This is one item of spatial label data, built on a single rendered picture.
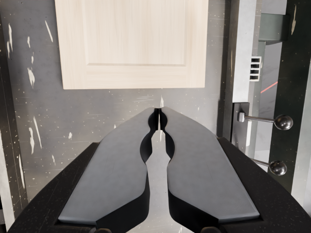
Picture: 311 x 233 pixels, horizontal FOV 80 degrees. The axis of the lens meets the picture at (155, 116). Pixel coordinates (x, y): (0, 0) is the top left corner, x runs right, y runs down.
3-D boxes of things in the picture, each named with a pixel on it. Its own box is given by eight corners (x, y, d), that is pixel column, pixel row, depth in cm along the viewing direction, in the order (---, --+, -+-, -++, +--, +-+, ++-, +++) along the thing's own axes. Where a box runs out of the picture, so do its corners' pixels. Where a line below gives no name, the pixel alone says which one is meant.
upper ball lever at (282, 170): (237, 147, 58) (289, 161, 48) (236, 159, 58) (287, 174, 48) (231, 150, 55) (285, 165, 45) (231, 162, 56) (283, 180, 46)
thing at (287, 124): (240, 108, 55) (295, 114, 46) (239, 121, 56) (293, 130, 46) (234, 110, 53) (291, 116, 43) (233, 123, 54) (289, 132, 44)
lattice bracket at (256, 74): (254, 57, 57) (261, 56, 54) (251, 81, 58) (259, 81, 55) (242, 57, 56) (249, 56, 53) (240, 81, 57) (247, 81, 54)
